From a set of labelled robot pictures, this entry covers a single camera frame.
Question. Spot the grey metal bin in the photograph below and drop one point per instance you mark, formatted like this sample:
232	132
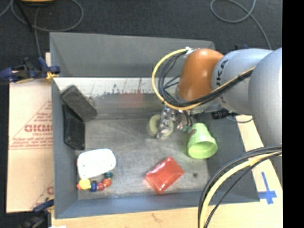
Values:
133	136

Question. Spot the black flat block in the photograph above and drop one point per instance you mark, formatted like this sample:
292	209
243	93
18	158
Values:
79	103
74	134

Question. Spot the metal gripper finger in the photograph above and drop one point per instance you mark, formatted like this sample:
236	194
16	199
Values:
171	128
162	128

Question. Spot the black cylinder on white bracket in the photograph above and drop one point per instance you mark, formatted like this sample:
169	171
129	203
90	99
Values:
220	115

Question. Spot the red translucent plastic box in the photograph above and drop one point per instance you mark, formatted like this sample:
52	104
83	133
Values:
164	174

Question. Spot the light green plastic cup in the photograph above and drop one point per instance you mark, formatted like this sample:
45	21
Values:
200	141

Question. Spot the brown cardboard board red print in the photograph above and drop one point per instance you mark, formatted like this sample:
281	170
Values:
28	151

